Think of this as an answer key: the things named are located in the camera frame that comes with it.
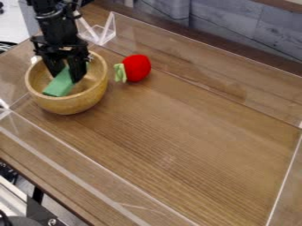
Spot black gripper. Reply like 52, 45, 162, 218
29, 3, 88, 83

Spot green rectangular stick block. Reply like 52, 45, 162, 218
43, 67, 75, 97

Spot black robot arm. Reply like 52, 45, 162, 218
25, 0, 89, 83

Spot brown wooden bowl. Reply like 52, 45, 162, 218
25, 51, 108, 115

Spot red plush strawberry toy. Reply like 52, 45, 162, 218
113, 55, 151, 83

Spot clear acrylic corner bracket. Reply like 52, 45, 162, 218
75, 13, 116, 46

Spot grey table leg post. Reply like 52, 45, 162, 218
17, 0, 40, 36

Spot black metal bracket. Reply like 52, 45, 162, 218
25, 197, 67, 226

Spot clear acrylic front wall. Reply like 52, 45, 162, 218
0, 108, 198, 226

